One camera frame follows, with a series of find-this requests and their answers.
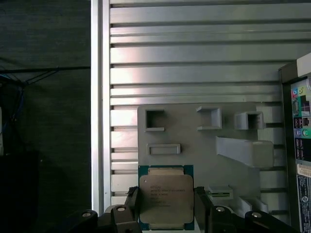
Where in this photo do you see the grey parts rack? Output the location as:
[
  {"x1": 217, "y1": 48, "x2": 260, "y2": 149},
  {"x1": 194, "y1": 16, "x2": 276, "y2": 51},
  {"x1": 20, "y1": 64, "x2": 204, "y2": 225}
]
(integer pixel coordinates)
[{"x1": 137, "y1": 103, "x2": 276, "y2": 219}]

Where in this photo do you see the black PC case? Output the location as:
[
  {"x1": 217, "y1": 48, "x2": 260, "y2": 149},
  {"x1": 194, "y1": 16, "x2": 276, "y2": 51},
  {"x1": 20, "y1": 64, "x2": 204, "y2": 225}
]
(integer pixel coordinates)
[{"x1": 278, "y1": 52, "x2": 311, "y2": 233}]

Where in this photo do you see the silver CPU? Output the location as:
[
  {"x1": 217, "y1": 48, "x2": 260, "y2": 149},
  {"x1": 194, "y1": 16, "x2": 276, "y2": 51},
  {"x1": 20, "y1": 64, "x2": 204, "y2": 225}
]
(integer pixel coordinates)
[{"x1": 138, "y1": 165, "x2": 195, "y2": 230}]

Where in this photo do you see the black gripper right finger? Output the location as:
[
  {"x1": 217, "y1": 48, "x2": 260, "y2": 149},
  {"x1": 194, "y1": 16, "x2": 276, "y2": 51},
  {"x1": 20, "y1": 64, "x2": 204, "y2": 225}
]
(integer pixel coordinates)
[{"x1": 194, "y1": 185, "x2": 300, "y2": 233}]

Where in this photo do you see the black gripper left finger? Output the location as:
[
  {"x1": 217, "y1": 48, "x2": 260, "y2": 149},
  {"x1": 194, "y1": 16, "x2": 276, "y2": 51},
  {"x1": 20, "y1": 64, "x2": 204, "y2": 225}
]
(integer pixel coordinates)
[{"x1": 64, "y1": 185, "x2": 141, "y2": 233}]

